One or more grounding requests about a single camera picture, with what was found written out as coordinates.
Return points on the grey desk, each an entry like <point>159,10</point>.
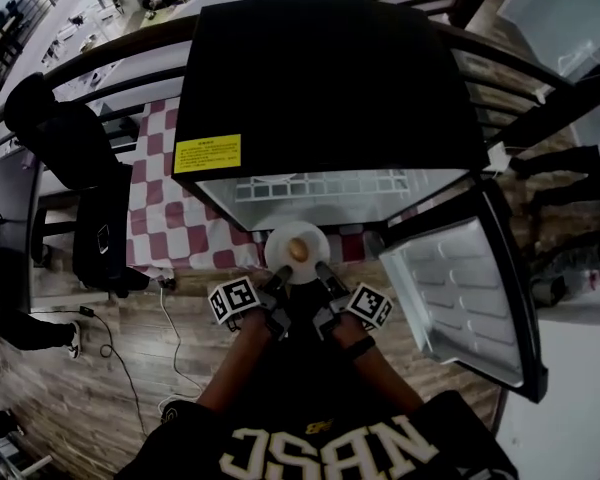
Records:
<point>5,183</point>

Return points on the black mini fridge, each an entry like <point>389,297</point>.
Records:
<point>320,93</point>

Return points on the black office chair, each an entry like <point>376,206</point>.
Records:
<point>70,138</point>

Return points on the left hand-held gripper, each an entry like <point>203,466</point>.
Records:
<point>235,298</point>

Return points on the brown egg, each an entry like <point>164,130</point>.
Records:
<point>298,249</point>

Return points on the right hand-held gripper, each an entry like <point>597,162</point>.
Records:
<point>367,305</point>

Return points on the white table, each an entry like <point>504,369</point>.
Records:
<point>570,393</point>

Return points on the black curved railing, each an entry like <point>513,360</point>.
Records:
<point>105,53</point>

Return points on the person's right forearm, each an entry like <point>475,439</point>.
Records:
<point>385,383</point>

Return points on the person's black lettered jersey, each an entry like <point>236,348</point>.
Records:
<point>320,383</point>

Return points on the person's left forearm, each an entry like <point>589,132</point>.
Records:
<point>230,368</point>

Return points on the black wristband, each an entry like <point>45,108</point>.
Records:
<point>361,346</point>

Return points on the small white plate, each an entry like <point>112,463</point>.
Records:
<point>280,248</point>

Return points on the white power adapter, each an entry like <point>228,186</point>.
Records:
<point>499,156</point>

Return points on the red white checkered tablecloth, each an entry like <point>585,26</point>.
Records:
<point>155,218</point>

